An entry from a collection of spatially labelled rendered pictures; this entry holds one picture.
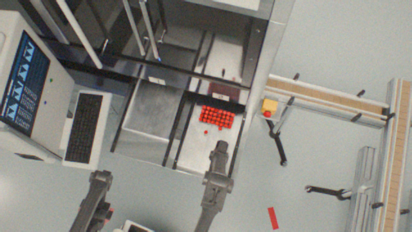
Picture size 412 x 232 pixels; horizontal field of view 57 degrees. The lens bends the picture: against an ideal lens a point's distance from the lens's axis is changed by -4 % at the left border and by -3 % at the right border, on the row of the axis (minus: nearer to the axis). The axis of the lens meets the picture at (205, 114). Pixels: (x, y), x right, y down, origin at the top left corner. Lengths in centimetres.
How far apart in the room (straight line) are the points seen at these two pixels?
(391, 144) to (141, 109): 134
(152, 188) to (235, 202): 61
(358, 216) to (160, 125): 127
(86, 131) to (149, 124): 36
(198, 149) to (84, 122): 67
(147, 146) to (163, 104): 24
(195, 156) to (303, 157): 119
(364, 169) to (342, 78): 100
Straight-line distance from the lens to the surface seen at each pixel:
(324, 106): 216
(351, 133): 319
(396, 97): 233
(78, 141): 224
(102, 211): 170
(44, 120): 207
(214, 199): 136
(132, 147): 210
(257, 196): 293
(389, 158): 220
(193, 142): 207
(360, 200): 253
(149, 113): 214
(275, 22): 130
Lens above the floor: 289
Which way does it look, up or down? 72 degrees down
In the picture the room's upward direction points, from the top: 1 degrees counter-clockwise
